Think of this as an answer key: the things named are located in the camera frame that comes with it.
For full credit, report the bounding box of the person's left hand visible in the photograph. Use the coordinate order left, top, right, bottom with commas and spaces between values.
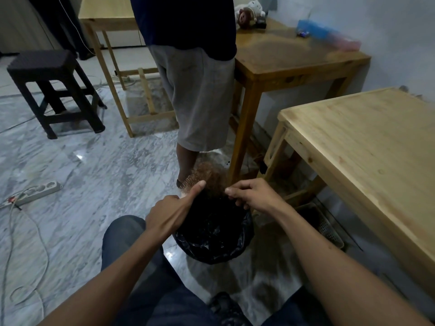
145, 179, 207, 241

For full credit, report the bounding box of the person's right hand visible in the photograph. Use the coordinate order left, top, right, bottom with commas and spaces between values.
224, 178, 290, 221

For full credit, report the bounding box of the trash bin with black bag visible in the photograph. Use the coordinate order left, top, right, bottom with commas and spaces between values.
172, 192, 256, 265

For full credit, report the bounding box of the brown hair clump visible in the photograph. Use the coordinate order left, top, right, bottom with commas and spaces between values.
188, 161, 232, 197

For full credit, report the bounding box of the person's left forearm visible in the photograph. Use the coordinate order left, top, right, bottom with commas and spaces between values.
37, 224, 177, 326

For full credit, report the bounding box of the person's right forearm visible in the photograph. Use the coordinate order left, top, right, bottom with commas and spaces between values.
268, 200, 432, 326

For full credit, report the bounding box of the person's left leg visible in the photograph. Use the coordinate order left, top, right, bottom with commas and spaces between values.
101, 215, 218, 326

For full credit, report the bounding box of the person's leg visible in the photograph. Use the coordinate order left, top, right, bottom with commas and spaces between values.
265, 285, 327, 326
101, 215, 218, 326

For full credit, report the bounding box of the person's dark shoe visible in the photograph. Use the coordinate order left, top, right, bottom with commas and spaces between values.
207, 292, 252, 326

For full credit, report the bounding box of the person's right leg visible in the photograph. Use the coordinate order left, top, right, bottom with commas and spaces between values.
265, 285, 327, 326

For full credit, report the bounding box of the white perforated plastic basket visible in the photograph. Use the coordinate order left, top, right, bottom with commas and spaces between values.
295, 201, 346, 250

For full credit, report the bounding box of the white power strip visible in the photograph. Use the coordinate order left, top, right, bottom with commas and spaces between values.
6, 181, 63, 206

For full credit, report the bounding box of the dark brown wooden table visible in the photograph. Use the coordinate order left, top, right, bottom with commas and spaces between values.
227, 18, 372, 187

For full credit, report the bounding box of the pink plastic box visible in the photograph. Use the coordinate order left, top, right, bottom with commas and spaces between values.
326, 30, 362, 53

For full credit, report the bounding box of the brown plush bear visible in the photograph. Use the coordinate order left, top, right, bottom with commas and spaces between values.
237, 7, 256, 30

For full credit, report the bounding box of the black plastic stool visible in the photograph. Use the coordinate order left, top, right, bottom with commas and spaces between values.
6, 49, 108, 139

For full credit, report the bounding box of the tall light wooden table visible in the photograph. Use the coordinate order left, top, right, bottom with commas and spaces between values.
78, 0, 177, 138

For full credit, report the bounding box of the grey wooden cabinet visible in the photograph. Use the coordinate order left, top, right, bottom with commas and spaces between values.
0, 0, 60, 54

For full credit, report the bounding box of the white floor cable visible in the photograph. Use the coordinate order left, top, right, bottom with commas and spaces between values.
0, 193, 51, 326

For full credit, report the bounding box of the hanging white cable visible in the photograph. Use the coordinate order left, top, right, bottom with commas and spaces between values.
56, 0, 96, 55

